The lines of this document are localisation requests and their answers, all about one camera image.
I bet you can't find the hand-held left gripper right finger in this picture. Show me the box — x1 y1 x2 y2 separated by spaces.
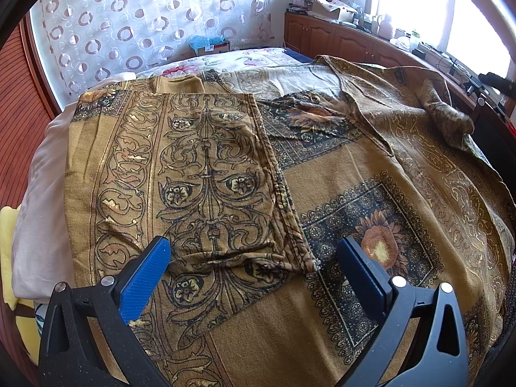
337 236 471 387

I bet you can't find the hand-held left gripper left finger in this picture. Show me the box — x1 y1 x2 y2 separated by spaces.
38 236 174 387

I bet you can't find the brown sunflower pattern cloth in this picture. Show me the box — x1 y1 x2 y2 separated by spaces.
64 64 504 387

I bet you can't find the golden paisley cloth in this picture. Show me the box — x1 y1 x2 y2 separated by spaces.
314 54 516 347

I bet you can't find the pale beige pillow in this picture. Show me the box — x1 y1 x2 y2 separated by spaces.
11 72 135 304

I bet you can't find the yellow cloth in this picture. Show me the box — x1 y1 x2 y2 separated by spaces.
0 205 43 351

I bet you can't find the red wooden slatted panel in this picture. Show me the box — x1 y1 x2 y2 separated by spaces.
0 20 63 214

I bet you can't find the dark blue sheet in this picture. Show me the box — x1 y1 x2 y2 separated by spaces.
282 48 316 64

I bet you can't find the wooden cabinet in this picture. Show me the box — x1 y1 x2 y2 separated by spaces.
284 11 484 103

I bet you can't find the floral quilt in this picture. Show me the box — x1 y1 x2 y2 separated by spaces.
137 46 315 82

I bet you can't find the blue plastic bag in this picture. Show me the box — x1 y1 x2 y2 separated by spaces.
189 34 227 51

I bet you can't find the white jug on cabinet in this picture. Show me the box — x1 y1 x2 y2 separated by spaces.
380 13 398 40

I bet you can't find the circle pattern sheer curtain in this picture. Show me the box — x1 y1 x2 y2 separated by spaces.
38 0 280 98

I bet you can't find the open cardboard box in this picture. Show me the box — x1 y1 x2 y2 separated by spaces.
312 0 360 22

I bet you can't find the stack of patterned items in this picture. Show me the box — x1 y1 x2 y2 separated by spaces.
287 0 316 14

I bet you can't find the window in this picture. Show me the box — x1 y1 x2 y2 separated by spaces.
369 0 516 74

